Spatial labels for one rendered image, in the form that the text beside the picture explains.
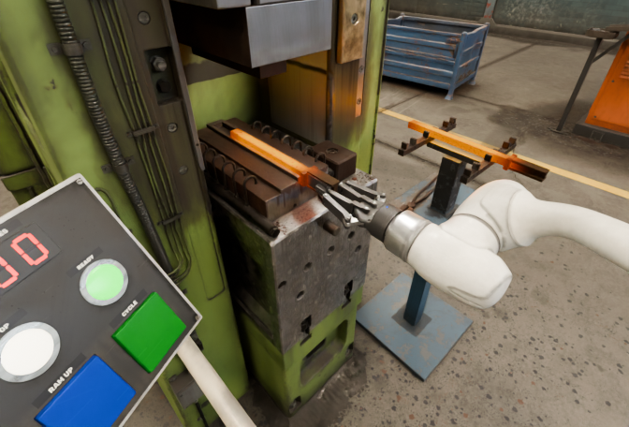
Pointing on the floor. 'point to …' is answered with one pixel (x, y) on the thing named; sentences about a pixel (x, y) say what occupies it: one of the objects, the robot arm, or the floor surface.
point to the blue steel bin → (433, 51)
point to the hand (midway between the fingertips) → (322, 184)
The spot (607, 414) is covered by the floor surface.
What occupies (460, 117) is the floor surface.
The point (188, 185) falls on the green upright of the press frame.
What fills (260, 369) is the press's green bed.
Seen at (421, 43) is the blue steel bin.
